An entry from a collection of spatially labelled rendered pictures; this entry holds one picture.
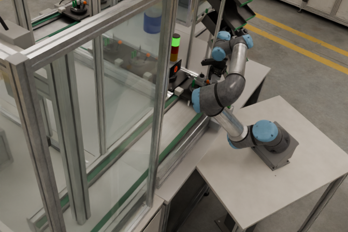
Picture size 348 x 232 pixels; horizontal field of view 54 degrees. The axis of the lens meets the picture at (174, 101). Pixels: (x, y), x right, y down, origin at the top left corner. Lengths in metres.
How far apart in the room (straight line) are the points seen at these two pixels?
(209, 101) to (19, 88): 1.01
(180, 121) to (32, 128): 1.42
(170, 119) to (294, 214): 1.42
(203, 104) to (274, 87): 2.65
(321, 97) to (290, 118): 1.90
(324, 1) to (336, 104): 2.20
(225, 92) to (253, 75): 1.20
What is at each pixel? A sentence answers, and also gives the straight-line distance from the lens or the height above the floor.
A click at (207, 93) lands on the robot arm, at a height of 1.40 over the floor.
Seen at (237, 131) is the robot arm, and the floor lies 1.12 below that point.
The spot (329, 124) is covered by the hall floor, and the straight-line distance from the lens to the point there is 3.94.
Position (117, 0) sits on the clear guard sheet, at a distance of 1.41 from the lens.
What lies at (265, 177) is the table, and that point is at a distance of 1.99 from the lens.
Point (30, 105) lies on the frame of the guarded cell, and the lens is 0.71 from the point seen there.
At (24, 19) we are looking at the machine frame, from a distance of 1.62.
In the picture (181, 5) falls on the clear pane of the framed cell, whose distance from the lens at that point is 3.12.
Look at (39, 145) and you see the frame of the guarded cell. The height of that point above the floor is 1.78.
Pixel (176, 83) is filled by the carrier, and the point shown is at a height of 0.97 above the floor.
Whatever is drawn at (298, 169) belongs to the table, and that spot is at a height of 0.86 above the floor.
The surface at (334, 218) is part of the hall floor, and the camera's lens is 3.16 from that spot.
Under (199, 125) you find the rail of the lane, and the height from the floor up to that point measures 0.95.
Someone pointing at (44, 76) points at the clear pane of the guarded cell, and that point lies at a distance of 0.72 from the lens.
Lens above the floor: 2.35
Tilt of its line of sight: 41 degrees down
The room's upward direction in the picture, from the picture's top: 8 degrees clockwise
